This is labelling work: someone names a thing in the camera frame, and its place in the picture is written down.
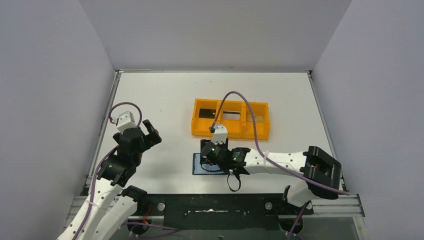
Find blue leather card holder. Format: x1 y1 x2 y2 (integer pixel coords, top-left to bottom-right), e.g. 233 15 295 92
192 153 226 176

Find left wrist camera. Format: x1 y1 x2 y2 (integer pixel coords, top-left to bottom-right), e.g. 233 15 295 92
116 111 137 134

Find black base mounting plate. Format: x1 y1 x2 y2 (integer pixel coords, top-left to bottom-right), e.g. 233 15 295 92
130 193 302 231

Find orange three-compartment tray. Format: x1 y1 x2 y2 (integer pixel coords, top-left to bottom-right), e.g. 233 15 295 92
191 98 271 141

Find black VIP credit card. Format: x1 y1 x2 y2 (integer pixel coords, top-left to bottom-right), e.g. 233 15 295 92
198 108 216 119

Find aluminium frame rail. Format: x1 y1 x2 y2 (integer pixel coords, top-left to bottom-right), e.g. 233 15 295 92
307 194 365 218

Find gold credit card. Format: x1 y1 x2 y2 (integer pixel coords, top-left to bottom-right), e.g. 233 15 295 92
246 114 264 122

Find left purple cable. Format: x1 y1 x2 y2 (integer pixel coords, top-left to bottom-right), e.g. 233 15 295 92
71 101 180 240

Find purple cable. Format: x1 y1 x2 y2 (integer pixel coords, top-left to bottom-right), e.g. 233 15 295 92
208 91 349 196
71 101 180 240

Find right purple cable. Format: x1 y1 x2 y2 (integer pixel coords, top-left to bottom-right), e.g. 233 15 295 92
208 91 349 196

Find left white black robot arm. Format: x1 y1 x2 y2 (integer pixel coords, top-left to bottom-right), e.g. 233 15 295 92
58 118 162 240

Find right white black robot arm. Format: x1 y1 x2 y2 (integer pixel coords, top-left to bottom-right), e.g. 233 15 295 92
200 139 347 214

